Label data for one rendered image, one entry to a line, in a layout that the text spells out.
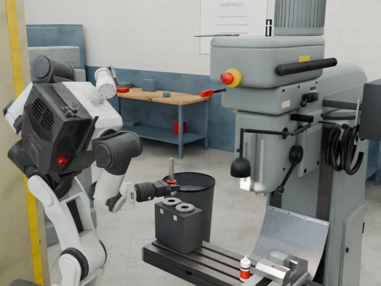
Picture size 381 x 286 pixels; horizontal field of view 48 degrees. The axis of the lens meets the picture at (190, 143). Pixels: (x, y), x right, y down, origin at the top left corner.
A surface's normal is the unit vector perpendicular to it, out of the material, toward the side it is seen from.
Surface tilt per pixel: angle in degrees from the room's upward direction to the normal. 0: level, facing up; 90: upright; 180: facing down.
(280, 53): 90
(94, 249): 60
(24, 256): 90
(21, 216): 90
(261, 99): 90
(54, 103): 35
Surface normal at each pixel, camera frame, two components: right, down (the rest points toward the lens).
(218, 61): -0.62, 0.20
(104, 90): 0.28, 0.65
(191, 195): 0.11, 0.32
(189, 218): 0.67, 0.19
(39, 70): -0.35, -0.03
